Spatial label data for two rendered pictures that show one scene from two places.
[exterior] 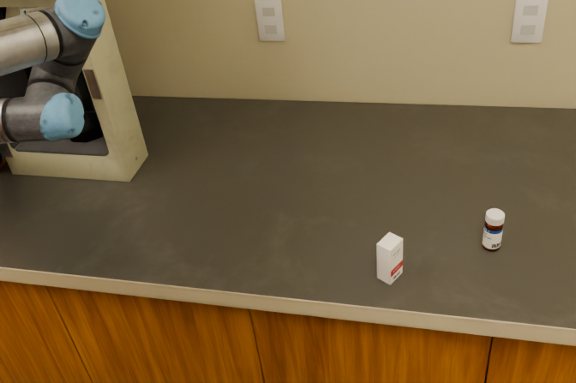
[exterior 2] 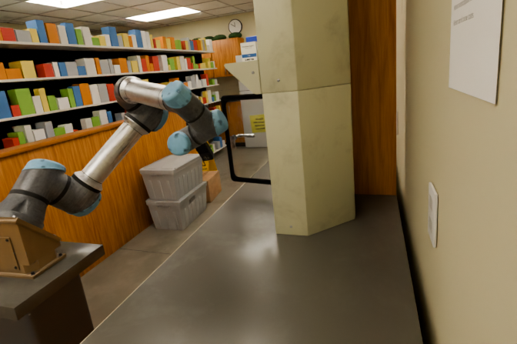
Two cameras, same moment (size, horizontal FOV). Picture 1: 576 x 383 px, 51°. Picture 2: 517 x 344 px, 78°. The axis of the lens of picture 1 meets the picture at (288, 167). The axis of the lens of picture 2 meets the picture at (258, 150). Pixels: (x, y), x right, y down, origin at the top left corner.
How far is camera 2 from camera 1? 137 cm
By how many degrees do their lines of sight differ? 85
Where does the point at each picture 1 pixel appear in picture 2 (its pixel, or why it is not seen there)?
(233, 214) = (216, 283)
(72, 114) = (172, 142)
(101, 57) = (278, 146)
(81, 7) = (168, 88)
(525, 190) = not seen: outside the picture
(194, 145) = (320, 255)
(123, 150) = (276, 211)
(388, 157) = not seen: outside the picture
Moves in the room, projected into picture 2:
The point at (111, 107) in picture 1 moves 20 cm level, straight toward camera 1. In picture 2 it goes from (275, 180) to (214, 192)
